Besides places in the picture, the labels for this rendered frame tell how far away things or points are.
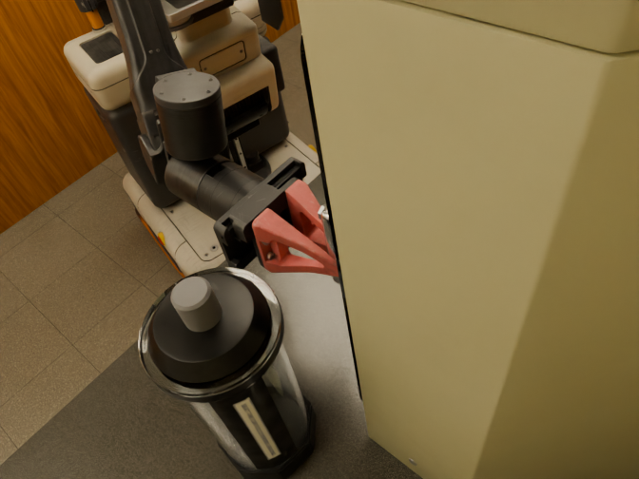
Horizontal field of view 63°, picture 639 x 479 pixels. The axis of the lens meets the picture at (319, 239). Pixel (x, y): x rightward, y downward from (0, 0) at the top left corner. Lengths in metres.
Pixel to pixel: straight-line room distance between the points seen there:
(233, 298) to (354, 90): 0.22
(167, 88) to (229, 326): 0.21
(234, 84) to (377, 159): 1.11
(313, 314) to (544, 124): 0.51
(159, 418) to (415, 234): 0.46
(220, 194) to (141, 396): 0.29
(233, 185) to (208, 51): 0.85
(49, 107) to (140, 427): 1.92
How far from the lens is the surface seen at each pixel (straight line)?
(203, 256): 1.65
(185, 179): 0.51
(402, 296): 0.30
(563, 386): 0.33
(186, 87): 0.48
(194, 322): 0.37
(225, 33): 1.33
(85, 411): 0.69
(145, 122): 0.56
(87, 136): 2.56
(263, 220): 0.43
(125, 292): 2.05
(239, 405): 0.42
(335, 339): 0.63
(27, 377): 2.04
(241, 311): 0.38
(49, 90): 2.42
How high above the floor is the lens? 1.49
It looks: 50 degrees down
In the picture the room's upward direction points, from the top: 11 degrees counter-clockwise
